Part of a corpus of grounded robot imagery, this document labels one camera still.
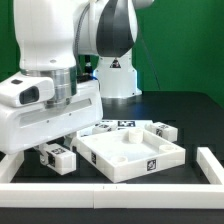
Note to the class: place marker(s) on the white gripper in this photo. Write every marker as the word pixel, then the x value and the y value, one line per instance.
pixel 26 127

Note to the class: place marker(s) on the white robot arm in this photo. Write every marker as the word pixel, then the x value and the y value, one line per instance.
pixel 44 101

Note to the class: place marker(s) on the white marker sheet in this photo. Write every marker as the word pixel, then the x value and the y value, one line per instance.
pixel 123 124

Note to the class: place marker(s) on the white U-shaped fence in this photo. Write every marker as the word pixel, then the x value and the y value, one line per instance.
pixel 182 196

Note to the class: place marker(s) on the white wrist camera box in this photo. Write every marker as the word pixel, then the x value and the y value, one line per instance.
pixel 20 90

